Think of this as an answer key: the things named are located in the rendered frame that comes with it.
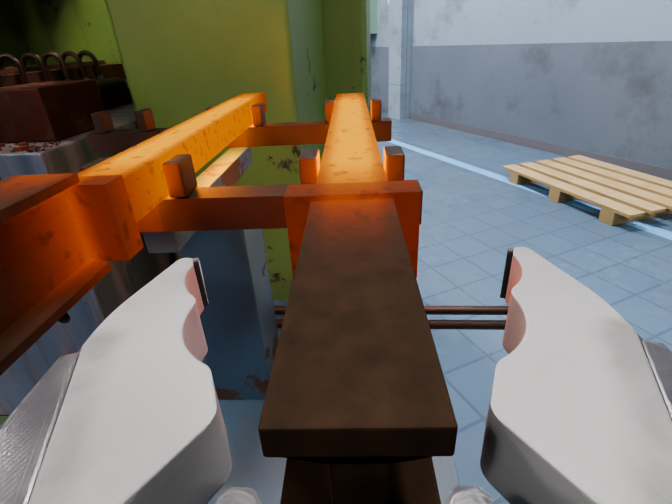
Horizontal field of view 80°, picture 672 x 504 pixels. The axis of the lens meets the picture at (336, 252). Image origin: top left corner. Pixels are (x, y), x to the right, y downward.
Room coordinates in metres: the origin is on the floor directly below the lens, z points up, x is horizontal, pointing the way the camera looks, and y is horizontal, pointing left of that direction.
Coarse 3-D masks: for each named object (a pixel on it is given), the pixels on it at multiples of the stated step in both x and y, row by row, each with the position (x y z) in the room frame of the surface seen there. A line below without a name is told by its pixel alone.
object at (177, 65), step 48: (144, 0) 0.66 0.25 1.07; (192, 0) 0.66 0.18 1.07; (240, 0) 0.65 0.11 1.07; (288, 0) 0.66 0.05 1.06; (144, 48) 0.67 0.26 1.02; (192, 48) 0.66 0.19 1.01; (240, 48) 0.65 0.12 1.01; (288, 48) 0.65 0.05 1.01; (144, 96) 0.67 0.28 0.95; (192, 96) 0.66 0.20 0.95; (288, 96) 0.64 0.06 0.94; (288, 240) 0.65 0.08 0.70; (288, 288) 0.65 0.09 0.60
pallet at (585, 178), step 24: (504, 168) 2.99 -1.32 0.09; (528, 168) 2.95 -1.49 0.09; (552, 168) 2.92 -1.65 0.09; (576, 168) 2.90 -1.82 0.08; (600, 168) 2.82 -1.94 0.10; (624, 168) 2.79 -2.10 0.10; (552, 192) 2.51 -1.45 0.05; (576, 192) 2.37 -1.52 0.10; (600, 192) 2.34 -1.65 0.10; (624, 192) 2.35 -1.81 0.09; (648, 192) 2.30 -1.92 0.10; (600, 216) 2.14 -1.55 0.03; (624, 216) 2.01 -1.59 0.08; (648, 216) 2.14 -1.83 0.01
